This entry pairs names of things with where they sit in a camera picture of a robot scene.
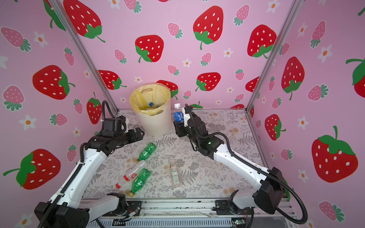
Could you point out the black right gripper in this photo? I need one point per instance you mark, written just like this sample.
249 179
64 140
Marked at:
179 129

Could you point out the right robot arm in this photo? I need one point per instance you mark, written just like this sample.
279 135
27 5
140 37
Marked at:
266 193

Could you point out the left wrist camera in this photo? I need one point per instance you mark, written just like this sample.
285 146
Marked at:
113 127

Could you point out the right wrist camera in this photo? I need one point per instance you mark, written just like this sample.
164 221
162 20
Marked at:
186 117

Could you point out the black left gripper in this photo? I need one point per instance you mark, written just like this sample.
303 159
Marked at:
139 136

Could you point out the green bottle lower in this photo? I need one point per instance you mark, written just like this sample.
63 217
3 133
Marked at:
139 182

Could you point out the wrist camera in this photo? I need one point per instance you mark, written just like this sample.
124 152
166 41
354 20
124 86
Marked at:
186 117
113 127

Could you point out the white plastic waste bin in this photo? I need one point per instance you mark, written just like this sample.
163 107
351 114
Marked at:
156 125

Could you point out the green bottle upper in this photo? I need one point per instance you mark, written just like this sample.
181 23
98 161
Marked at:
146 153

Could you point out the yellow bin liner bag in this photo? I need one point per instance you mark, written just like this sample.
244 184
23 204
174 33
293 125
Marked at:
157 93

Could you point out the clear bottle red label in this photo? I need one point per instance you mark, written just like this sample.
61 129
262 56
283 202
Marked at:
131 174

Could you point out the clear bottle pink label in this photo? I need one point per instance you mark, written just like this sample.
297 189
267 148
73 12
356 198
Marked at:
153 109

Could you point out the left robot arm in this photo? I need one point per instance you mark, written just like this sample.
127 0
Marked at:
64 209

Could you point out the clear bottle green label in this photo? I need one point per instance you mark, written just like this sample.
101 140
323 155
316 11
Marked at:
175 175

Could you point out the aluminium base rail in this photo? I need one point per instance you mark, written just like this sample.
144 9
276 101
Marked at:
179 213

